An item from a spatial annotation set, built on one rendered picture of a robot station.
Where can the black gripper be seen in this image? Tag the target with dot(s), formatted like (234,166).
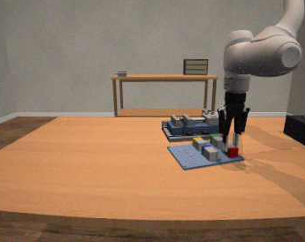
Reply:
(233,104)

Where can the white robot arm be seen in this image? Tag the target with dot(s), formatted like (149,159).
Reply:
(272,53)

